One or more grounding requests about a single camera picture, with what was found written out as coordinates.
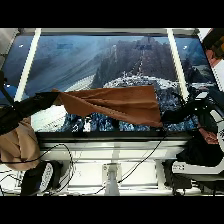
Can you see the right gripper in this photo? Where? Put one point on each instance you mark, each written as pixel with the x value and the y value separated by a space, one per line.
pixel 173 116

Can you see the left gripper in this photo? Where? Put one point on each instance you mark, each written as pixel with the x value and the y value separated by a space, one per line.
pixel 46 99

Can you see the brown garment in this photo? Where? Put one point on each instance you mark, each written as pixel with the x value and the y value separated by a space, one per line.
pixel 126 103

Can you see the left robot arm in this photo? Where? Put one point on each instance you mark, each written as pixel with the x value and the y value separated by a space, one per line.
pixel 16 113

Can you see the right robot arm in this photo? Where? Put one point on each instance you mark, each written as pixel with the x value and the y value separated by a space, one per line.
pixel 200 110

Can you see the heap of clothes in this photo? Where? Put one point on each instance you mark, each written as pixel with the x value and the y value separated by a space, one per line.
pixel 215 43

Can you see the red garment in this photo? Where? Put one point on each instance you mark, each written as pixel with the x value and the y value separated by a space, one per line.
pixel 208 136

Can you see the black garment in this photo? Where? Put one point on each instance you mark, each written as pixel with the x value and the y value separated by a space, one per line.
pixel 200 151

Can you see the beige garment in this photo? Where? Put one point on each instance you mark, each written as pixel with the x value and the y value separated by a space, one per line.
pixel 18 146

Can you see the silver frame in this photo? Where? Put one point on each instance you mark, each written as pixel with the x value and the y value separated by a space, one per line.
pixel 111 173

